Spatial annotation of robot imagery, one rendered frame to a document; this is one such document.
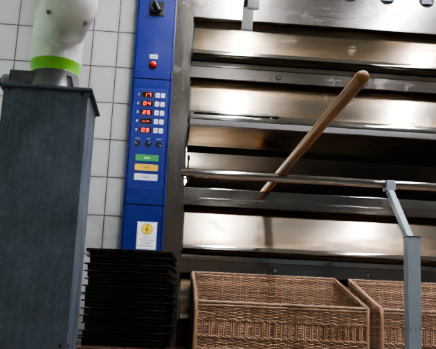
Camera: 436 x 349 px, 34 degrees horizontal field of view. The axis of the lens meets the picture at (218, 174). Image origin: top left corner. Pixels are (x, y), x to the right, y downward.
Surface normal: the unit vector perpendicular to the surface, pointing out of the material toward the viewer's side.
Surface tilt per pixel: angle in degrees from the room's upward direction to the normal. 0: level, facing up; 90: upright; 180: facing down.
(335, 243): 70
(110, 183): 90
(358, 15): 90
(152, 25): 90
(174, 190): 90
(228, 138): 170
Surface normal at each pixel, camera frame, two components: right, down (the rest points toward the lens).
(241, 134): -0.03, 0.93
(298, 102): 0.08, -0.52
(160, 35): 0.07, -0.20
